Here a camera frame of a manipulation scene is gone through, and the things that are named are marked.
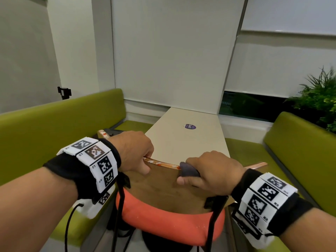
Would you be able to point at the person's right hand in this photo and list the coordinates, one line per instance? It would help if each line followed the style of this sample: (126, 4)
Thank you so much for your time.
(215, 173)

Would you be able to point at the person's left hand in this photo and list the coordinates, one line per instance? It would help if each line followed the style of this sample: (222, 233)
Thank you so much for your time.
(131, 149)

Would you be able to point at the person's right thumb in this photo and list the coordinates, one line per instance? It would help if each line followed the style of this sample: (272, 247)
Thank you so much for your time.
(187, 181)

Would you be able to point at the person's left thumb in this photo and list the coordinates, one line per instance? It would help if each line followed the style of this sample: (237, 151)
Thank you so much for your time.
(145, 167)

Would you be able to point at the brown wooden board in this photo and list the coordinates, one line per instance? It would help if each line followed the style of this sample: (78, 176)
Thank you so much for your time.
(162, 188)

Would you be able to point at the person's left forearm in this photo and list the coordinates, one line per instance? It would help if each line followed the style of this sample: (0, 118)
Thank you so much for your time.
(28, 207)

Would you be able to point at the person's right forearm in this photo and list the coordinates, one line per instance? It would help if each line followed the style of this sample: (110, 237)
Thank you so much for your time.
(309, 230)

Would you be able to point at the purple round sticker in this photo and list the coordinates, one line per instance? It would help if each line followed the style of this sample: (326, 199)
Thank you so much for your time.
(189, 126)

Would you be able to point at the black wristband with marker tiles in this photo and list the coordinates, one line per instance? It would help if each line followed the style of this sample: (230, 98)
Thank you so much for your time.
(86, 165)
(265, 199)

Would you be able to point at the dark window pane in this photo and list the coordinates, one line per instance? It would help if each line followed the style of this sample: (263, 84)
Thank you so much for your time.
(249, 104)

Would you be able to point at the green upholstered bench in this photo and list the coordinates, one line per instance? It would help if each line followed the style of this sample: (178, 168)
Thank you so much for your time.
(39, 133)
(296, 152)

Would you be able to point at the white roller blind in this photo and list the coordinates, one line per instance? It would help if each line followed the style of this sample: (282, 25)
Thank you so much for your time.
(173, 52)
(280, 52)

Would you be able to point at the green leafy plant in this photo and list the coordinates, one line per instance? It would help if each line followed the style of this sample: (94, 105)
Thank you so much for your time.
(319, 99)

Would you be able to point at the black wall bracket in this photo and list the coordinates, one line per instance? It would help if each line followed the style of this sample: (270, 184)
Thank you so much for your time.
(64, 92)

